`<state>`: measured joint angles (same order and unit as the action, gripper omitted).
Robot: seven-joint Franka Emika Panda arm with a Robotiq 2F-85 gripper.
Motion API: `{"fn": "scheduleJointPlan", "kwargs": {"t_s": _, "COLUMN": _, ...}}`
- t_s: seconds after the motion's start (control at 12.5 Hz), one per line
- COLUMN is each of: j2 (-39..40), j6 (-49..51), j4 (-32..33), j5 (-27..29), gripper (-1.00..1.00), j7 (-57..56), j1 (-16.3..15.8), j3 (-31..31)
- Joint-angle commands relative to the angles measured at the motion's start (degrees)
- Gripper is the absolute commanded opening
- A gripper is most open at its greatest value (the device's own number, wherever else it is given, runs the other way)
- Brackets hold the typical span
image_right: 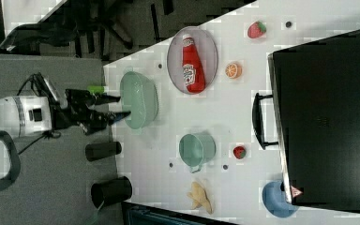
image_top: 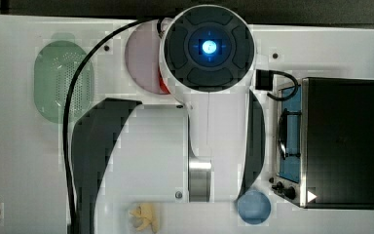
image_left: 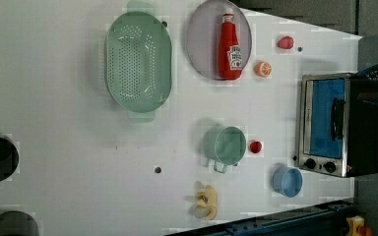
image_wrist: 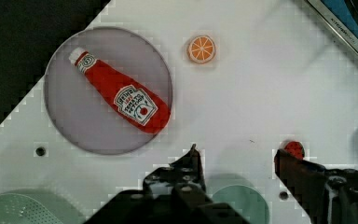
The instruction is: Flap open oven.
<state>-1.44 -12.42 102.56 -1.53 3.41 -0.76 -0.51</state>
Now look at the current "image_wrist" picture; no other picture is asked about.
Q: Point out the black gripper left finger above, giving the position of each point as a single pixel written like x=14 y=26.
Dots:
x=186 y=170

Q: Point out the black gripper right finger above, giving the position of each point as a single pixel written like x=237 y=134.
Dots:
x=305 y=180

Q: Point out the small red strawberry toy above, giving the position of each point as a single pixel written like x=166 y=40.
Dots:
x=295 y=149

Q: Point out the green metal cup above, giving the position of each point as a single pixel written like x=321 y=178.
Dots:
x=246 y=201

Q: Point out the red plush ketchup bottle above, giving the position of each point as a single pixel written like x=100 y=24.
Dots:
x=130 y=99

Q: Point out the orange slice toy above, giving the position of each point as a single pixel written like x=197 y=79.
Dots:
x=201 y=49

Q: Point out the green colander basket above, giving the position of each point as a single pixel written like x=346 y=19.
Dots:
x=20 y=209

